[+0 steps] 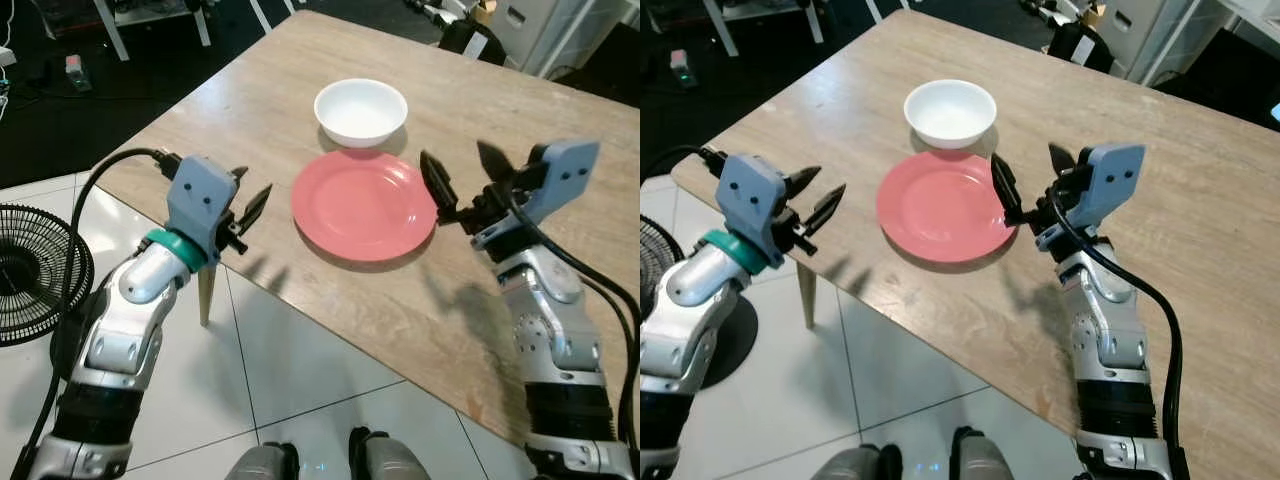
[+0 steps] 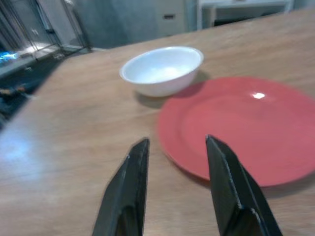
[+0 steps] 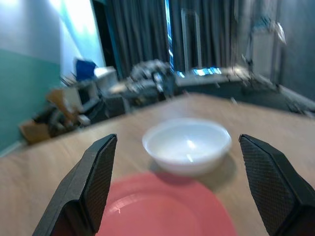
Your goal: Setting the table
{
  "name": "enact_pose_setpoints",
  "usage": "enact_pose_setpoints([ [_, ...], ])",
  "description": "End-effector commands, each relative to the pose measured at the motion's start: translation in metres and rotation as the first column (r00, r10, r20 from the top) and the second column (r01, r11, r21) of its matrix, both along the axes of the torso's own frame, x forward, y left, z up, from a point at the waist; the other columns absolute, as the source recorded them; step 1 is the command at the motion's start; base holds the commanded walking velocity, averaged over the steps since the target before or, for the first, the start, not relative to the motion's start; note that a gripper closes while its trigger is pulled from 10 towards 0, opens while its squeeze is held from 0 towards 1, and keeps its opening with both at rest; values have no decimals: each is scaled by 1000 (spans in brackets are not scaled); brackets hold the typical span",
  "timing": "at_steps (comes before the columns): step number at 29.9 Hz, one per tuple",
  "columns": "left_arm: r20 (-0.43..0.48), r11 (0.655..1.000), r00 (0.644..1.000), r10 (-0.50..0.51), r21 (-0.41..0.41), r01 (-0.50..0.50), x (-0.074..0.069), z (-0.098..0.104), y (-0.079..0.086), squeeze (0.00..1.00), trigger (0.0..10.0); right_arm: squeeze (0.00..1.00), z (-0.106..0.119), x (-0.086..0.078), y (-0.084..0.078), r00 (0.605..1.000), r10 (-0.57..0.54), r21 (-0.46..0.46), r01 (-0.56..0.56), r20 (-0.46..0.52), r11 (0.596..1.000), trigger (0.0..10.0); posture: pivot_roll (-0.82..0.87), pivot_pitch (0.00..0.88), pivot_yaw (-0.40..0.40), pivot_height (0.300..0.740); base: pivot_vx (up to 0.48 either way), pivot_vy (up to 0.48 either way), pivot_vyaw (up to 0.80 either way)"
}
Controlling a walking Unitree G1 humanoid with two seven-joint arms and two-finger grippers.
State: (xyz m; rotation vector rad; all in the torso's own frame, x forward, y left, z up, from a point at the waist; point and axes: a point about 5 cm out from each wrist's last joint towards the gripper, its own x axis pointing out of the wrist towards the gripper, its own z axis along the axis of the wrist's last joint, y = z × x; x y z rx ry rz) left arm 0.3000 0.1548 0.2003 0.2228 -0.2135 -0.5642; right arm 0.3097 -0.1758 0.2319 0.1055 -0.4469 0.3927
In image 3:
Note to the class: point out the open cardboard box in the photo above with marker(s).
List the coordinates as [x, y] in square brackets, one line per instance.
[59, 103]

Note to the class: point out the dark grey curtain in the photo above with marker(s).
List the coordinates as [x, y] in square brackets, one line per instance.
[137, 32]

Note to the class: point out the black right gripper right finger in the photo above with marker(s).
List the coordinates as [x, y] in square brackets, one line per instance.
[275, 186]

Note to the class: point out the white bowl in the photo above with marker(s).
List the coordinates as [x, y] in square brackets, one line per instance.
[187, 150]

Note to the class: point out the pink round plate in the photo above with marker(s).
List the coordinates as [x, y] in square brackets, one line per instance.
[160, 211]

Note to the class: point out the blue box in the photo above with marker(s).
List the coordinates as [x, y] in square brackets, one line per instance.
[85, 68]

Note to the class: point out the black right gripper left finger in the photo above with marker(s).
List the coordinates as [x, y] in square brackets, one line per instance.
[83, 186]

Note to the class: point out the wooden table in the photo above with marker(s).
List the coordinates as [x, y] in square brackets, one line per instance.
[49, 167]

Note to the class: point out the white box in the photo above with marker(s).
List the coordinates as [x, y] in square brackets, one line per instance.
[105, 75]

